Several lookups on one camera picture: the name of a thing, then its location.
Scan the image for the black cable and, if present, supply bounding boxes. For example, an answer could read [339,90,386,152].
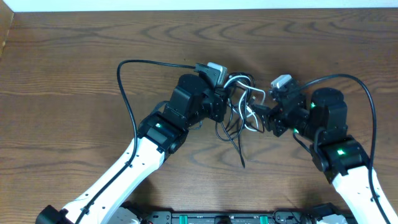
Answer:
[214,73,268,169]

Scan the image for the white cable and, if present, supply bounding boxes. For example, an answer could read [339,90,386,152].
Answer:
[223,75,267,133]

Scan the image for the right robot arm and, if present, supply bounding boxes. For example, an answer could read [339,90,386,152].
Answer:
[253,76,397,223]

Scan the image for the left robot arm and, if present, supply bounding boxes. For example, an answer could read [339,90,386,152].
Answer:
[35,74,229,223]

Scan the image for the right camera cable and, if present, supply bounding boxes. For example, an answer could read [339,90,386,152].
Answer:
[298,73,392,224]

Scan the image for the camera cable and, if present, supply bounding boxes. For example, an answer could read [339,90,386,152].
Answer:
[298,73,392,224]
[74,59,197,224]

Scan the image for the left camera cable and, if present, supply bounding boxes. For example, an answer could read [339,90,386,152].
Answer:
[74,59,197,224]

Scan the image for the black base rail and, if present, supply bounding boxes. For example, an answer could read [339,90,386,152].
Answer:
[108,202,358,224]

